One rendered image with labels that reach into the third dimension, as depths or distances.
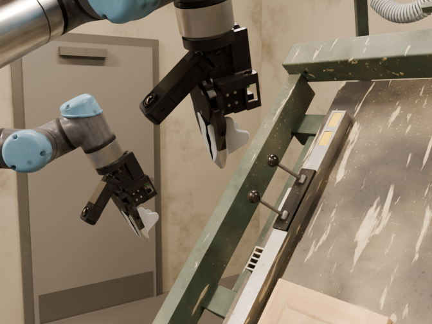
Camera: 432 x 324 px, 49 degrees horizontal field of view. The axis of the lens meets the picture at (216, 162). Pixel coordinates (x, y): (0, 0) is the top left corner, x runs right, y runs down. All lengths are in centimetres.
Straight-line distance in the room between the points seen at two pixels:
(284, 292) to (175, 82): 77
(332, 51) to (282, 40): 285
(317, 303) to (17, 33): 92
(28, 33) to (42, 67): 311
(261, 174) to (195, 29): 101
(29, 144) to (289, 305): 74
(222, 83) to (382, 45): 94
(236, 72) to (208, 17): 10
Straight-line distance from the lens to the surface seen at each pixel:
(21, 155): 90
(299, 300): 126
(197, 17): 63
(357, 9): 205
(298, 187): 139
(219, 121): 67
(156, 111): 66
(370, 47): 156
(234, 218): 152
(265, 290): 132
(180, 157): 419
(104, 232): 394
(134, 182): 108
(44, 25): 60
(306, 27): 426
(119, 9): 53
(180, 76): 66
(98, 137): 103
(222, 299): 147
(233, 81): 66
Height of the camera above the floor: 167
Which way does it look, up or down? 7 degrees down
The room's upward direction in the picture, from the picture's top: straight up
